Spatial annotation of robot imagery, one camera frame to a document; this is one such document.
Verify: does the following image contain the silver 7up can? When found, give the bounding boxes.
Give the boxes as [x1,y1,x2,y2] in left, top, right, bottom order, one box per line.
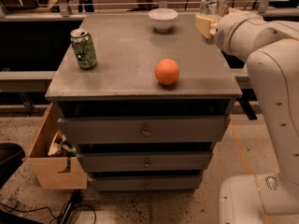
[200,0,228,17]

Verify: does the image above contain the top grey drawer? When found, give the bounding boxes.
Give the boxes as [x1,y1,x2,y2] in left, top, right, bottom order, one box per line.
[58,116,230,144]

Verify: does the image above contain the white ceramic bowl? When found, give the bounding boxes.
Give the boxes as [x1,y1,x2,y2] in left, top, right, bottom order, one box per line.
[149,8,178,32]

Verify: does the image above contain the grey drawer cabinet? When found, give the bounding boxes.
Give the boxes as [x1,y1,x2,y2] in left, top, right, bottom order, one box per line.
[46,13,241,179]

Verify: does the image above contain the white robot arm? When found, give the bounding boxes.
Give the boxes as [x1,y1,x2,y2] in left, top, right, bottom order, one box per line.
[195,8,299,224]

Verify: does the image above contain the grey drawer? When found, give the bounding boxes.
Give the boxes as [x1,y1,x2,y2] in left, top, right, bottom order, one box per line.
[88,175,202,192]
[78,152,211,173]
[58,116,230,144]

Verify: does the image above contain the bottom grey drawer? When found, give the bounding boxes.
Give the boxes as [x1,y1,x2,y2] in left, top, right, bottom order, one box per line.
[88,175,202,192]

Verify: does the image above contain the wooden side box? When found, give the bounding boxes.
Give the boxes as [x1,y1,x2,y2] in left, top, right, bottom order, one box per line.
[28,105,87,189]

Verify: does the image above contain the middle grey drawer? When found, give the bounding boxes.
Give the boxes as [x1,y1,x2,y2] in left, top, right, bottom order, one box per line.
[78,152,211,173]

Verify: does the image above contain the green soda can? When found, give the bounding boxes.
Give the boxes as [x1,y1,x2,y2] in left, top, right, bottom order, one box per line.
[70,28,97,69]

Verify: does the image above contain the black floor cables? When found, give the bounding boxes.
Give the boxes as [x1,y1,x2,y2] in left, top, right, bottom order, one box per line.
[0,189,97,224]

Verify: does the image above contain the grey metal railing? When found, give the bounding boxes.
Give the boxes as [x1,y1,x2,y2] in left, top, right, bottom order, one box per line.
[0,0,299,19]

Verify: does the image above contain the snack bags in box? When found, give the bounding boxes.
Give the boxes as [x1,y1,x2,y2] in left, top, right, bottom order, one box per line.
[48,131,77,157]

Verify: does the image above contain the orange fruit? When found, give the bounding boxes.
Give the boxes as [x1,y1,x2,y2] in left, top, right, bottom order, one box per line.
[154,59,179,85]

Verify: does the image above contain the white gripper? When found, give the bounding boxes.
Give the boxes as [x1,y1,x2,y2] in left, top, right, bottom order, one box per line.
[195,7,265,62]

